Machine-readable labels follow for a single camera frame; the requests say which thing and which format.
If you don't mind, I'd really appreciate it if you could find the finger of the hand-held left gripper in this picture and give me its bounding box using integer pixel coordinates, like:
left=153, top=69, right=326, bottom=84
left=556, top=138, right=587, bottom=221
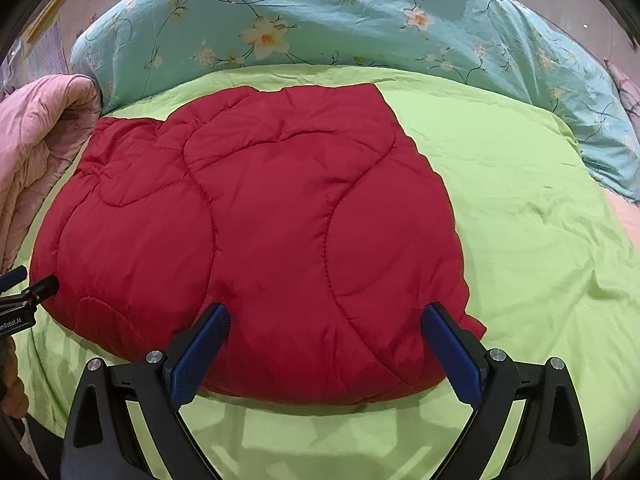
left=0, top=275, right=61, bottom=311
left=0, top=266, right=29, bottom=292

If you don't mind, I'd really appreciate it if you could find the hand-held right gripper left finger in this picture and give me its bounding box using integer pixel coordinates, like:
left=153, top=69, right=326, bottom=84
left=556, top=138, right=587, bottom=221
left=60, top=301, right=232, bottom=480

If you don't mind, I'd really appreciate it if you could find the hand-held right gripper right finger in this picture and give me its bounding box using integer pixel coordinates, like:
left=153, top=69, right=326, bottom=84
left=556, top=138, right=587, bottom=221
left=420, top=301, right=592, bottom=480

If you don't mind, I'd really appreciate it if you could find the red quilted jacket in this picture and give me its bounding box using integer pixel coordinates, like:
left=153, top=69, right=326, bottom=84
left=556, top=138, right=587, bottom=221
left=29, top=82, right=487, bottom=406

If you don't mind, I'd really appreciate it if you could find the person's left hand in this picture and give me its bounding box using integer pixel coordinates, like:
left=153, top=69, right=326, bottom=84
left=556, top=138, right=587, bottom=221
left=0, top=340, right=25, bottom=417

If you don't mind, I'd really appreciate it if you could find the pink quilt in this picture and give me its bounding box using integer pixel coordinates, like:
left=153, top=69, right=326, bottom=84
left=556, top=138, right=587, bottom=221
left=0, top=74, right=103, bottom=273

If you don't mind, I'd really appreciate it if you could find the light green bed sheet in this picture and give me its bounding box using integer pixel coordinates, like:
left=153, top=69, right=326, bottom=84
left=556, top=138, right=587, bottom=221
left=10, top=64, right=640, bottom=480

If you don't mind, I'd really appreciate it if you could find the gold framed picture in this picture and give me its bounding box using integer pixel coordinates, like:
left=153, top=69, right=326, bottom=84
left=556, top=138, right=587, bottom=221
left=27, top=0, right=98, bottom=45

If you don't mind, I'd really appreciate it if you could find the pink patterned cloth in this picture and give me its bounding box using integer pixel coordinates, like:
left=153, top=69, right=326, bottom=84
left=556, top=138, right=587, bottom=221
left=602, top=57, right=640, bottom=127

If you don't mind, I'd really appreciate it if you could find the teal floral duvet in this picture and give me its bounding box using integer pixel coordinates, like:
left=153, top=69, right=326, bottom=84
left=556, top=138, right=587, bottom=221
left=70, top=0, right=640, bottom=206

